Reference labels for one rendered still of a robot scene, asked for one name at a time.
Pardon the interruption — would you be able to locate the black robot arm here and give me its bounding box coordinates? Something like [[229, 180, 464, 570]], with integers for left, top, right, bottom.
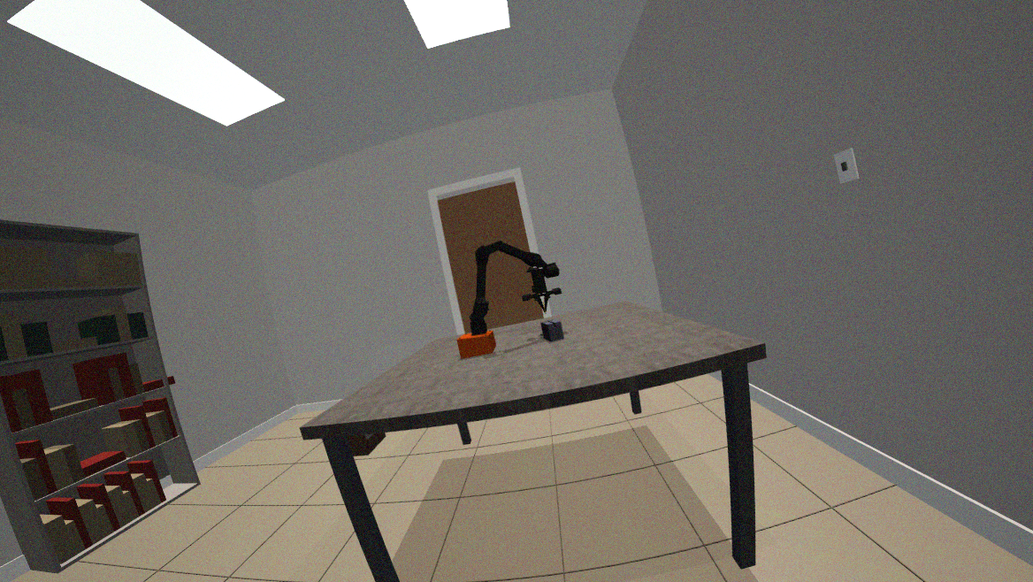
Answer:
[[469, 241, 560, 336]]

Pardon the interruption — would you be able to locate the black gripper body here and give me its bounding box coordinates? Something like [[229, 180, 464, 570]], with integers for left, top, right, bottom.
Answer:
[[522, 279, 562, 302]]

